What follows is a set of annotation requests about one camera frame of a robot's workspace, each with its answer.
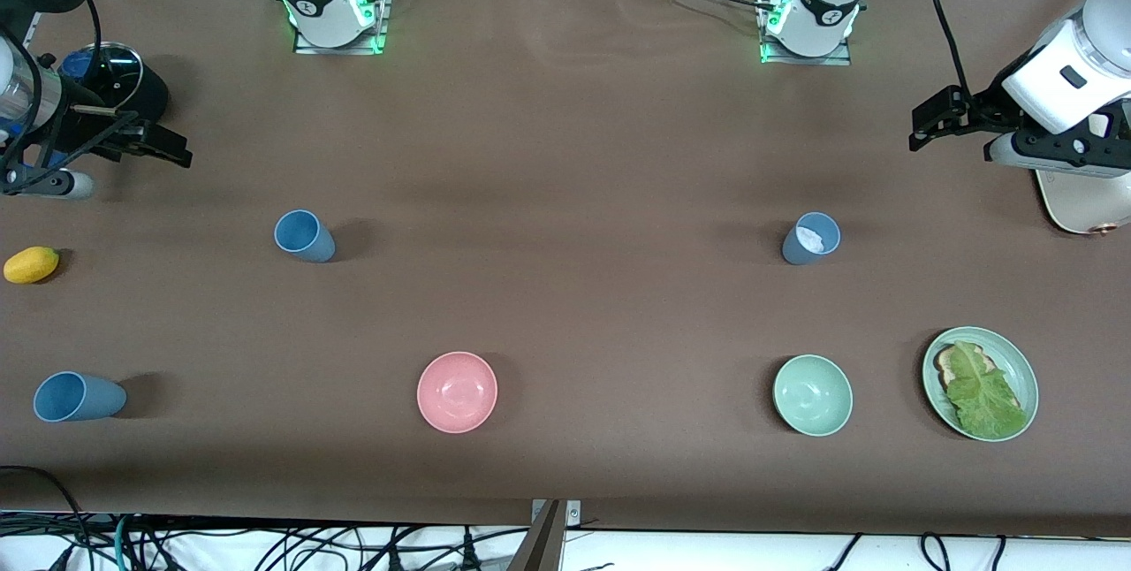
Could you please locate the metal table edge bracket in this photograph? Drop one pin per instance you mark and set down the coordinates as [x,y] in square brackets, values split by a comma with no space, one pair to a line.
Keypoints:
[573,512]

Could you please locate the blue pot with lid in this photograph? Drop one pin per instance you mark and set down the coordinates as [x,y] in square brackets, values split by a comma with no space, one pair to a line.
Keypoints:
[110,76]

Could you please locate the toast slice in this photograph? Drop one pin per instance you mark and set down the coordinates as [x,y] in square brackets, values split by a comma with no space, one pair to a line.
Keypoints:
[945,365]

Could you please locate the green lettuce leaf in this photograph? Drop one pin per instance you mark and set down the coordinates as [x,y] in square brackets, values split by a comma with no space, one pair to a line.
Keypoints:
[985,399]

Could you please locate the yellow lemon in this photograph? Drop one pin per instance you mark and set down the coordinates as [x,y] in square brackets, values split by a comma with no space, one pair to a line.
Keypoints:
[31,265]

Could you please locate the dark slanted bar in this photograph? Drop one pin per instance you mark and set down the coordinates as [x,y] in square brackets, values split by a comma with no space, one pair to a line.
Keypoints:
[539,544]

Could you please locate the mint green bowl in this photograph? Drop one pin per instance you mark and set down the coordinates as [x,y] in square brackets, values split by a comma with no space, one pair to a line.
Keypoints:
[813,395]

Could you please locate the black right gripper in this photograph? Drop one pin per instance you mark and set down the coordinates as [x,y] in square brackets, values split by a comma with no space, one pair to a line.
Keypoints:
[87,125]

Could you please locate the mint green plate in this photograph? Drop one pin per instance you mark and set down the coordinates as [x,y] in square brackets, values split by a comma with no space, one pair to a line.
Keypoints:
[1016,359]

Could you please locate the cream toaster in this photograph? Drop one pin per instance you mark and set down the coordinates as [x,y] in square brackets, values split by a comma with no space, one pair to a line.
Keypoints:
[1082,204]

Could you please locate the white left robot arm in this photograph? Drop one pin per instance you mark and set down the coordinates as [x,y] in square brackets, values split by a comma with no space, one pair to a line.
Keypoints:
[1051,85]

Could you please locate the pink bowl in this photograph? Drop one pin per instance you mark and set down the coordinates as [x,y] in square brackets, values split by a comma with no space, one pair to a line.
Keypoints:
[457,392]

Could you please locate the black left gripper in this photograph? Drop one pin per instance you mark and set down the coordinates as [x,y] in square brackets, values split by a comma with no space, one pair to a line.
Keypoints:
[986,109]

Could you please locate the blue plastic cup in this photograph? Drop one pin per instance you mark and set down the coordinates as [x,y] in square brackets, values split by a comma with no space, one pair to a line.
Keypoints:
[314,244]
[88,399]
[795,253]

